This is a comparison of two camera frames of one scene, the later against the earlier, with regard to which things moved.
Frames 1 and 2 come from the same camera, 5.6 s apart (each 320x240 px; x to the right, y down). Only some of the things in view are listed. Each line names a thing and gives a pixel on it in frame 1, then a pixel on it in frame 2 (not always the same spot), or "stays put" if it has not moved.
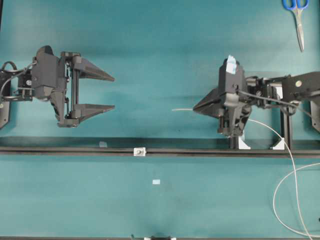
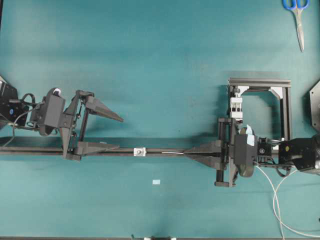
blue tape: x=231 y=65 to x=250 y=136
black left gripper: x=65 y=102 to x=74 y=118
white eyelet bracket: x=139 y=151 stays put
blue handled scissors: x=296 y=6 stays put
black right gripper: x=238 y=105 to x=225 y=163
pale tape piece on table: x=156 y=181 stays put
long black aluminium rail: x=155 y=151 stays put
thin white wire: x=293 y=172 to x=278 y=215
